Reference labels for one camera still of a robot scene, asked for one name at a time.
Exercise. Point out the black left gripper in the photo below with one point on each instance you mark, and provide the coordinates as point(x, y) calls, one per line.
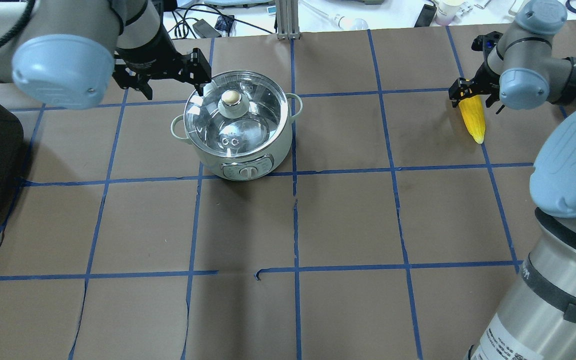
point(152, 56)

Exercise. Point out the yellow corn cob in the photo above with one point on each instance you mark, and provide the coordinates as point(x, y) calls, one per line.
point(473, 116)

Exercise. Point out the pale green electric pot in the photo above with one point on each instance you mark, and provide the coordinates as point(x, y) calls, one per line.
point(252, 166)

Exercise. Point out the aluminium frame post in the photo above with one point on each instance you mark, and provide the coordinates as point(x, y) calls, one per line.
point(286, 18)

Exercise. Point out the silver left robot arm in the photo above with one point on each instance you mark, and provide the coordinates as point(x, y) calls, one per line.
point(65, 52)

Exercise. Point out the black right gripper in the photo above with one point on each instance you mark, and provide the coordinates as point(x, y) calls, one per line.
point(479, 84)

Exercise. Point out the glass pot lid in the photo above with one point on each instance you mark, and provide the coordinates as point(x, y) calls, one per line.
point(240, 113)

